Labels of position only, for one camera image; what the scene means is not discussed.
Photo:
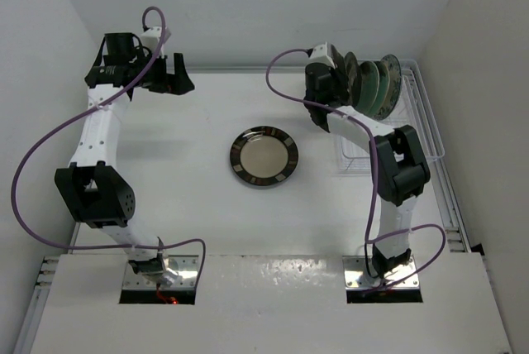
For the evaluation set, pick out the white wire dish rack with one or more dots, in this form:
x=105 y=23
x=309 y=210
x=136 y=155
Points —
x=414 y=109

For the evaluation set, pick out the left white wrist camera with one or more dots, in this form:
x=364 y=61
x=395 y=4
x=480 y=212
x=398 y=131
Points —
x=152 y=36

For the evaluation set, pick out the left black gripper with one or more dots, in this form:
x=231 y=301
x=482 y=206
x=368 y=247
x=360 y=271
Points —
x=177 y=83

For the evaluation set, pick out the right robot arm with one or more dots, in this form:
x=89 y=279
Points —
x=398 y=164

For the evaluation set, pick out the blue floral white plate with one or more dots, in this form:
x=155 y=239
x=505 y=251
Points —
x=394 y=88

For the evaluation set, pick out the grey rim beige plate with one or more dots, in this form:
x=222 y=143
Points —
x=341 y=84

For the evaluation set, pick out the brown patterned rim plate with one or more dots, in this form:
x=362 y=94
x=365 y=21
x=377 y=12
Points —
x=263 y=156

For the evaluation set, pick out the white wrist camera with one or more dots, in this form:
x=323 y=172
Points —
x=152 y=36
x=322 y=54

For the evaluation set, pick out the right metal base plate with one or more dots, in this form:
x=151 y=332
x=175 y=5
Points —
x=400 y=277

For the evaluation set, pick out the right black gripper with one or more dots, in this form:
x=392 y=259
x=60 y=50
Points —
x=339 y=92

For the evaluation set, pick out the metal base plate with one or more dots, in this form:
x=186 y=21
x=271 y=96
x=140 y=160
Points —
x=182 y=271
x=400 y=277

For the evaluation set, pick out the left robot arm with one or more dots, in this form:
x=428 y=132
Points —
x=91 y=187

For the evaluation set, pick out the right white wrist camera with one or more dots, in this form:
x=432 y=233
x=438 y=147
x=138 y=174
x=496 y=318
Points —
x=322 y=54

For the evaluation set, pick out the teal flower plate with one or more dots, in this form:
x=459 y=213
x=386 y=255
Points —
x=369 y=86
x=385 y=89

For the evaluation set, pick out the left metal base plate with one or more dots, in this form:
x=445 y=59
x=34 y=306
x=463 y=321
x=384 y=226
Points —
x=182 y=271

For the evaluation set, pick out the grey rim plate front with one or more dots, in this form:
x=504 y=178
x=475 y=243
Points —
x=354 y=76

